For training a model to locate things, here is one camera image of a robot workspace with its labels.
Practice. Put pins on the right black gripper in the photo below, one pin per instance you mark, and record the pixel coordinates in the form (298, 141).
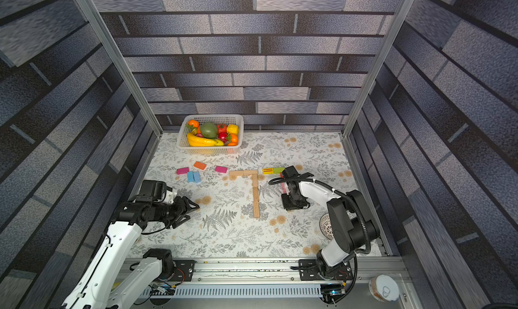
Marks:
(292, 202)

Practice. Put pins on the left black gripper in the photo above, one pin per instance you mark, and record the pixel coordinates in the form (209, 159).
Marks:
(185, 207)

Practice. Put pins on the wood block marked 71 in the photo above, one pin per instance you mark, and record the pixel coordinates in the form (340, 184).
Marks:
(255, 194)

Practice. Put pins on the orange block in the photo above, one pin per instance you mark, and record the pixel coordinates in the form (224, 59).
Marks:
(200, 165)

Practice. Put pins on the magenta block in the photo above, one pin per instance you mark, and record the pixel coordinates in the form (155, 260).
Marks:
(221, 170)

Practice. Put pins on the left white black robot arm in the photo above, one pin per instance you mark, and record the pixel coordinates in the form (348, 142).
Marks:
(117, 244)

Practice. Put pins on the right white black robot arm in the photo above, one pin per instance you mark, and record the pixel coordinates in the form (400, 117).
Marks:
(352, 223)

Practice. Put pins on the light blue block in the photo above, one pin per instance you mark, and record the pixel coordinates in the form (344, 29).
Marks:
(191, 177)

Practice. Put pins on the white perforated bowl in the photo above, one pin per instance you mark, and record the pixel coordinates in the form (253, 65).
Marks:
(325, 226)

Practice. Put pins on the purple block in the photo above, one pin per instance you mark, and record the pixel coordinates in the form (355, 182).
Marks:
(182, 171)

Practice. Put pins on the white plastic basket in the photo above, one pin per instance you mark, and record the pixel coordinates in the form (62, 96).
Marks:
(232, 144)

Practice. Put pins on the yellow toy banana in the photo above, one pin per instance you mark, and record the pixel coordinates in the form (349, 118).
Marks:
(195, 141)

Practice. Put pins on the green toy mango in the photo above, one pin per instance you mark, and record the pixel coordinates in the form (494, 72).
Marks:
(209, 130)

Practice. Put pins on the orange toy fruit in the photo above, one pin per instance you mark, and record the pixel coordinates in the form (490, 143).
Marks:
(193, 124)

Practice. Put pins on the yellow toy pepper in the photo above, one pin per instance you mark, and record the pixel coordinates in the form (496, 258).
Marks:
(233, 129)

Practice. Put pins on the white lidded cup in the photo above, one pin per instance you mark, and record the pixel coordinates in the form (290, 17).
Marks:
(384, 288)

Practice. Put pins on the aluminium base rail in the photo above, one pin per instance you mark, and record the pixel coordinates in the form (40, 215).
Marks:
(271, 278)

